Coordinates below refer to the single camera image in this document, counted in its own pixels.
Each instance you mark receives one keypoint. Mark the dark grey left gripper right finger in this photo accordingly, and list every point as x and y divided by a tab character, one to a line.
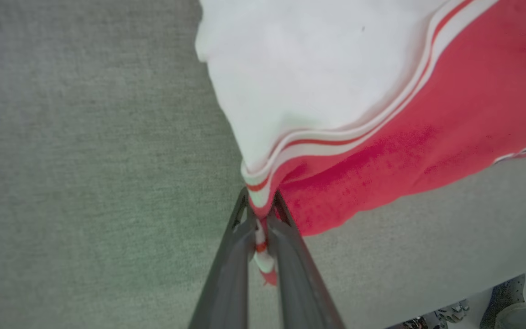
297	274

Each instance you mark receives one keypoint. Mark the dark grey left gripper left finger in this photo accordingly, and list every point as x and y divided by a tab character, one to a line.
231	274

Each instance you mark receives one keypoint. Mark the red white basketball jersey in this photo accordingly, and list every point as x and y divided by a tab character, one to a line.
336	68

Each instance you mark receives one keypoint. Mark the white grey sneaker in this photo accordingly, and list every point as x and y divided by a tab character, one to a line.
452	311

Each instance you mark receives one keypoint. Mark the grey fabric sofa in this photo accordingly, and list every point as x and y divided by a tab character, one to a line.
85	183

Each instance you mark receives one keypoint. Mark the dark grey shoe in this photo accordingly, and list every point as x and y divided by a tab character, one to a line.
509	301

